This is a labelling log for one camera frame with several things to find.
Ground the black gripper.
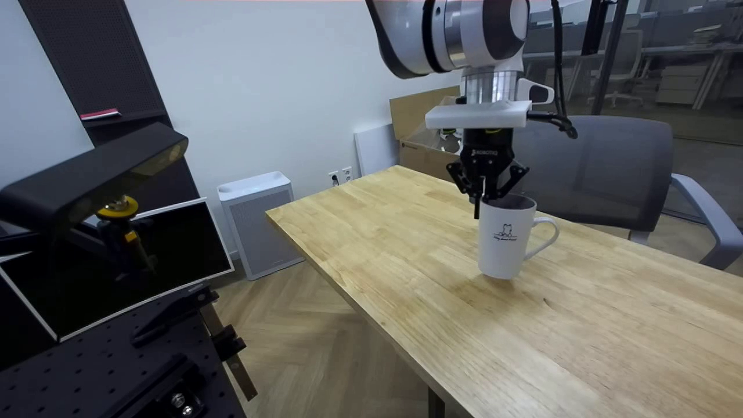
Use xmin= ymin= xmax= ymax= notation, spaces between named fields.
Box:
xmin=443 ymin=125 xmax=533 ymax=221

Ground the white ceramic mug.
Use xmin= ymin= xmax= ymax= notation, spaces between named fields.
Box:
xmin=475 ymin=192 xmax=561 ymax=282

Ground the cardboard box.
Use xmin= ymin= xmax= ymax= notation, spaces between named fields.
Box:
xmin=387 ymin=83 xmax=468 ymax=182

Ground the white leaning board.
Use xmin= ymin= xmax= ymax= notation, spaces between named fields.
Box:
xmin=350 ymin=117 xmax=402 ymax=178

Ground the grey office chair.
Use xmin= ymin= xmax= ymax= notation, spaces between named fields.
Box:
xmin=510 ymin=113 xmax=743 ymax=272

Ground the white air purifier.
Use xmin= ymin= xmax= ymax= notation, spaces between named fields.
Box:
xmin=214 ymin=168 xmax=306 ymax=281

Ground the yellow black clamp knob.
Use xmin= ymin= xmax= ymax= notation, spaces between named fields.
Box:
xmin=95 ymin=192 xmax=157 ymax=274

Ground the tall dark shelf panel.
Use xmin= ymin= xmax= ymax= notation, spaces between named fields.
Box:
xmin=16 ymin=0 xmax=204 ymax=213

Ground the black perforated breadboard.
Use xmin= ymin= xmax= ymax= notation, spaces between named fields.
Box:
xmin=0 ymin=294 xmax=251 ymax=418

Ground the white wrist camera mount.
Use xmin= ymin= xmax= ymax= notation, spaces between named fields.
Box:
xmin=423 ymin=77 xmax=558 ymax=132

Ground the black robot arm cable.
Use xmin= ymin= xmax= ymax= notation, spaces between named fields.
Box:
xmin=526 ymin=0 xmax=582 ymax=142

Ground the white wall outlet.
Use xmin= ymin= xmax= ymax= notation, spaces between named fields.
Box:
xmin=324 ymin=161 xmax=357 ymax=188

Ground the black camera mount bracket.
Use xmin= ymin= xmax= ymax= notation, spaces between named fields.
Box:
xmin=128 ymin=282 xmax=259 ymax=403

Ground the black stereo camera bar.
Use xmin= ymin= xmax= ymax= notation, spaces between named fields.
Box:
xmin=0 ymin=120 xmax=191 ymax=237

